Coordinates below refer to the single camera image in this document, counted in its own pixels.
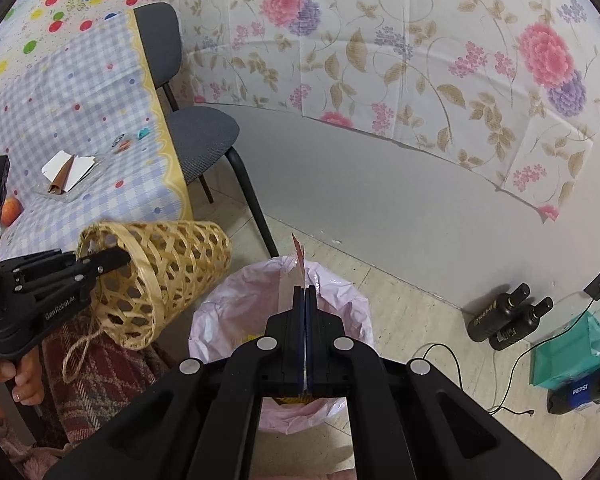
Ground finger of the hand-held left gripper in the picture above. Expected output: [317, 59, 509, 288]
[55, 246, 132, 286]

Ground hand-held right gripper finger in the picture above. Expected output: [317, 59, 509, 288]
[45, 285, 306, 480]
[305, 285, 563, 480]

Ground pink white paper card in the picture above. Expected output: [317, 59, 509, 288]
[279, 232, 312, 311]

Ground woven bamboo basket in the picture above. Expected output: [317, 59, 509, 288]
[62, 219, 232, 386]

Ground pink-lined trash bin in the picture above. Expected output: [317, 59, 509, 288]
[189, 255, 376, 436]

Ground person's left hand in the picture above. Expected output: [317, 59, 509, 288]
[0, 347, 46, 421]

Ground clear plastic bag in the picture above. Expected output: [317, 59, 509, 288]
[32, 169, 106, 204]

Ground brown paper cone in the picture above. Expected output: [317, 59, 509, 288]
[47, 155, 79, 195]

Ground plaid pants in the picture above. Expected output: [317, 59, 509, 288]
[35, 305, 171, 446]

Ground red apple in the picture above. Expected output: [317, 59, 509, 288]
[0, 197, 24, 226]

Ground white folded paper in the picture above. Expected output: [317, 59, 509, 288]
[41, 151, 99, 193]

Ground pink fluffy cloth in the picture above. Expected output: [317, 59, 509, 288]
[0, 417, 48, 480]

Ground dark grey chair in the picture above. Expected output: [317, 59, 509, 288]
[130, 2, 281, 261]

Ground blue checkered cloth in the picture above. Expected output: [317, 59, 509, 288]
[0, 10, 187, 256]

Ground black bottle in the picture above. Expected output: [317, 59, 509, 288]
[489, 296, 554, 351]
[467, 283, 531, 343]

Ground teal plastic bag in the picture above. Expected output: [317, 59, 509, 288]
[530, 312, 600, 390]

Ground dark soda bottle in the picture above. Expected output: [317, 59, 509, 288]
[546, 360, 600, 416]

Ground floral print sheet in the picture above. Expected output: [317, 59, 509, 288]
[140, 0, 600, 223]

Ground black cable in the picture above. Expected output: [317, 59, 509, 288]
[422, 295, 600, 417]

